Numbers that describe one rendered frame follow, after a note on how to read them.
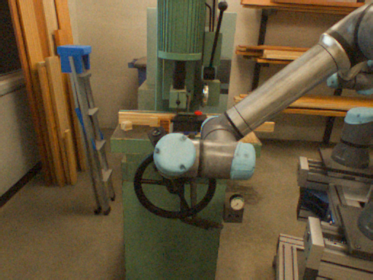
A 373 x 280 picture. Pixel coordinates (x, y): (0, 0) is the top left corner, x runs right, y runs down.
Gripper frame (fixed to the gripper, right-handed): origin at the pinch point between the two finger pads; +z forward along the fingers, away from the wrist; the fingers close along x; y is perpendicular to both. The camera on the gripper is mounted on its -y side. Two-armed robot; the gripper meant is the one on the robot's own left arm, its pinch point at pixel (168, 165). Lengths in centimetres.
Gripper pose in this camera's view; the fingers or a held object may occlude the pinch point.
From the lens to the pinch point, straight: 86.9
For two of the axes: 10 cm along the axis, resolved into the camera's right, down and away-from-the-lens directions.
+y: 4.4, 8.8, -1.5
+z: -0.7, 2.0, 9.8
